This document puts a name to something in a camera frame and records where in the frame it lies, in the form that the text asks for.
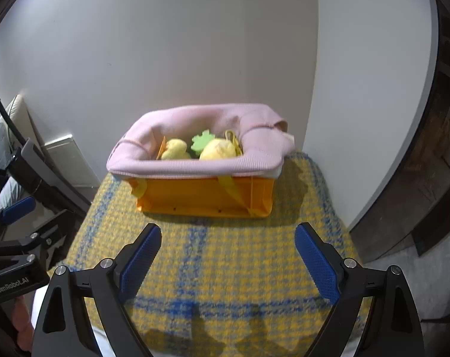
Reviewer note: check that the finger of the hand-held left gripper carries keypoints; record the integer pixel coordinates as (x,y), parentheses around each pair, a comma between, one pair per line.
(18,206)
(42,234)

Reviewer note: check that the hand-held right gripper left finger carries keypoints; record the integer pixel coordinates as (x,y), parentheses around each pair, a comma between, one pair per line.
(137,264)

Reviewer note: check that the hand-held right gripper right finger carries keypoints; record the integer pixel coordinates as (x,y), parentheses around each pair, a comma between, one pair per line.
(318,264)

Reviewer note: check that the orange storage box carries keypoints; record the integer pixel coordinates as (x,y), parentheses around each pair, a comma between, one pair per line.
(206,195)

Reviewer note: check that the small orange toy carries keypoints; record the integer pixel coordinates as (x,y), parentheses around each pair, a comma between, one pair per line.
(161,150)

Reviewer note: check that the small yellow plush duck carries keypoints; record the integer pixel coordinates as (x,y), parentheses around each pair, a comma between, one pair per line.
(174,149)

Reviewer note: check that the green plush frog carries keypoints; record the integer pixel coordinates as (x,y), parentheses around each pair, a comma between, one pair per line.
(202,141)

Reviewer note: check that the large yellow plush bear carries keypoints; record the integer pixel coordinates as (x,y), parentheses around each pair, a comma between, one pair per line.
(217,150)

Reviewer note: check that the person's left forearm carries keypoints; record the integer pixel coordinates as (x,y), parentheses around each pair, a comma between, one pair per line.
(20,321)

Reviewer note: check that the beige cushion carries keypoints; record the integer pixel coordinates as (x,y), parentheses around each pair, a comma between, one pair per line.
(20,119)

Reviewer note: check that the yellow blue checked blanket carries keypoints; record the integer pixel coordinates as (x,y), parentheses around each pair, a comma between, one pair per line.
(228,253)

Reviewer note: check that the pink knit cloth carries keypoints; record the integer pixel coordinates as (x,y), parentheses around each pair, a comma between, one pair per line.
(195,167)

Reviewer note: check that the dark wooden furniture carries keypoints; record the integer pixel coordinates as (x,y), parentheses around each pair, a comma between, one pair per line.
(426,178)

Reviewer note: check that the white wall panel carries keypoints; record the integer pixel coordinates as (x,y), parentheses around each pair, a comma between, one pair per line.
(70,160)

